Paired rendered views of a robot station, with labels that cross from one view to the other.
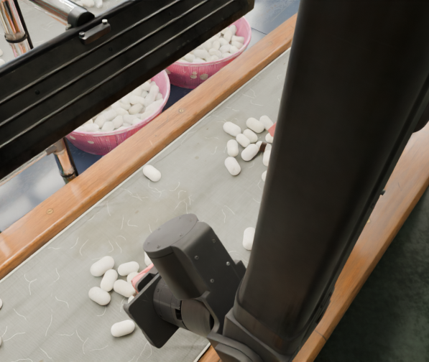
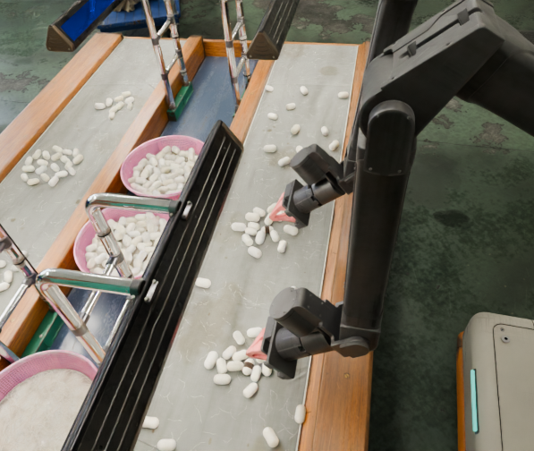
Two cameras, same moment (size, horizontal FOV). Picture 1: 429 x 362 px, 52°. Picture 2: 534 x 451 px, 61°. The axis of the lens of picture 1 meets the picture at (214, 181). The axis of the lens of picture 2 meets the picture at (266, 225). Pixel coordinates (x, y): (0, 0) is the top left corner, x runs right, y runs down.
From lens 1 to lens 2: 35 cm
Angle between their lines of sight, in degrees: 15
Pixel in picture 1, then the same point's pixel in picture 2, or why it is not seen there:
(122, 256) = (218, 347)
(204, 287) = (317, 321)
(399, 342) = (403, 326)
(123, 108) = (147, 246)
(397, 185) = not seen: hidden behind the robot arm
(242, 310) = (350, 318)
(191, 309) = (309, 340)
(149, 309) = (278, 358)
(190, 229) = (295, 294)
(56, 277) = (182, 384)
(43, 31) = (38, 213)
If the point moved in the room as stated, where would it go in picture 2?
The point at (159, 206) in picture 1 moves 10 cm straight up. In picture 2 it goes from (222, 302) to (215, 276)
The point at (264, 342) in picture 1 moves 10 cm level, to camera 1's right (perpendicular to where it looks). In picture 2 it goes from (365, 328) to (421, 299)
